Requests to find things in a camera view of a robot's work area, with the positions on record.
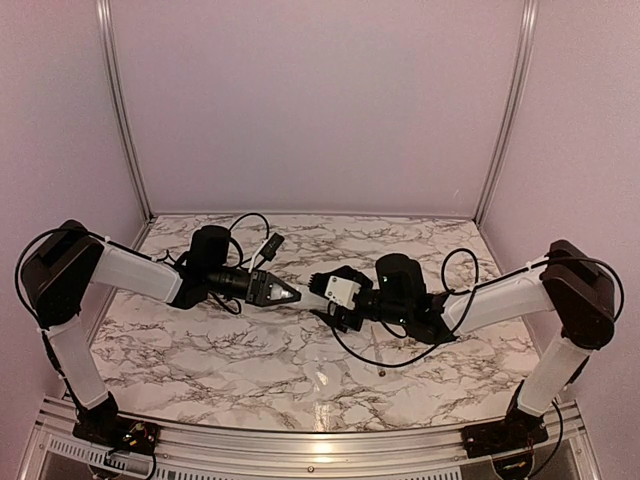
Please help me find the white remote control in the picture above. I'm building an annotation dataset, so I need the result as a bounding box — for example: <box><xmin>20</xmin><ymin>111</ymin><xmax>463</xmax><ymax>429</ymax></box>
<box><xmin>292</xmin><ymin>286</ymin><xmax>329</xmax><ymax>311</ymax></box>

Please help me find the aluminium frame left post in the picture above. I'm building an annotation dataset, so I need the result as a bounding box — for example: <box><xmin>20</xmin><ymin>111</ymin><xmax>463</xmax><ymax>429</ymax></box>
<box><xmin>96</xmin><ymin>0</ymin><xmax>154</xmax><ymax>223</ymax></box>

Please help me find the aluminium front rail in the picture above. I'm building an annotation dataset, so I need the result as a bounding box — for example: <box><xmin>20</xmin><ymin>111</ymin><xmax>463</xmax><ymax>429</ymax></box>
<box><xmin>18</xmin><ymin>398</ymin><xmax>602</xmax><ymax>479</ymax></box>

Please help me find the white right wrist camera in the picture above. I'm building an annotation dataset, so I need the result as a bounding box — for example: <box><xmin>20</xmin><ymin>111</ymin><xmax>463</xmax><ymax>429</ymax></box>
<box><xmin>324</xmin><ymin>275</ymin><xmax>361</xmax><ymax>310</ymax></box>

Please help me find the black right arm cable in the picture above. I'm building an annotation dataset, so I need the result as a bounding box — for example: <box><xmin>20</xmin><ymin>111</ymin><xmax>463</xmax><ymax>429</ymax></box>
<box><xmin>332</xmin><ymin>248</ymin><xmax>626</xmax><ymax>480</ymax></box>

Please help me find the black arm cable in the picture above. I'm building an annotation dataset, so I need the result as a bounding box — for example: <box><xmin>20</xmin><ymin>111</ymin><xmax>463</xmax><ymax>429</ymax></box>
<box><xmin>332</xmin><ymin>248</ymin><xmax>626</xmax><ymax>480</ymax></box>
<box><xmin>13</xmin><ymin>212</ymin><xmax>271</xmax><ymax>480</ymax></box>

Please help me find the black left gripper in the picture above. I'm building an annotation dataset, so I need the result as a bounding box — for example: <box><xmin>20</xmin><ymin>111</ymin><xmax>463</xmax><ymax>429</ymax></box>
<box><xmin>206</xmin><ymin>265</ymin><xmax>301</xmax><ymax>307</ymax></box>

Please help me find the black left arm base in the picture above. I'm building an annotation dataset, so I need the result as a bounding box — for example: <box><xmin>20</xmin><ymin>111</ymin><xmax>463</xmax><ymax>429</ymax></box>
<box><xmin>72</xmin><ymin>410</ymin><xmax>160</xmax><ymax>455</ymax></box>

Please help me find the aluminium frame right post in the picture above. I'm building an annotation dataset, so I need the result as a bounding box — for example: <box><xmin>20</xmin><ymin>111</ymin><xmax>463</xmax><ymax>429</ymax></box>
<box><xmin>473</xmin><ymin>0</ymin><xmax>540</xmax><ymax>229</ymax></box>

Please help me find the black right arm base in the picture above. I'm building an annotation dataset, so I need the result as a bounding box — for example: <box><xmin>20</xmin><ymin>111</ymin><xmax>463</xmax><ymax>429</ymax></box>
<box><xmin>461</xmin><ymin>409</ymin><xmax>549</xmax><ymax>458</ymax></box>

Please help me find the aluminium frame post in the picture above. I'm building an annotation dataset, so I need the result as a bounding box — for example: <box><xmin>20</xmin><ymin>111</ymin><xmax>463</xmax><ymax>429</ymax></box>
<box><xmin>96</xmin><ymin>0</ymin><xmax>154</xmax><ymax>223</ymax></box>
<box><xmin>473</xmin><ymin>0</ymin><xmax>540</xmax><ymax>229</ymax></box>

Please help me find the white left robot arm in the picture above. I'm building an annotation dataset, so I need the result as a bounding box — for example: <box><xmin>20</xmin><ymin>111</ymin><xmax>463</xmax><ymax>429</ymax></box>
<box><xmin>15</xmin><ymin>220</ymin><xmax>302</xmax><ymax>445</ymax></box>

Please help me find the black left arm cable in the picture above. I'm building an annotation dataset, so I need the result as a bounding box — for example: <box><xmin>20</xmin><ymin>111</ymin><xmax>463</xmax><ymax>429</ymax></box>
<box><xmin>13</xmin><ymin>212</ymin><xmax>271</xmax><ymax>480</ymax></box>

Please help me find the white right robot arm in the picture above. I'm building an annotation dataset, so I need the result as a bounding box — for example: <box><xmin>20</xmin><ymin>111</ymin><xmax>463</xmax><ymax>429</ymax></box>
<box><xmin>303</xmin><ymin>240</ymin><xmax>624</xmax><ymax>448</ymax></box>

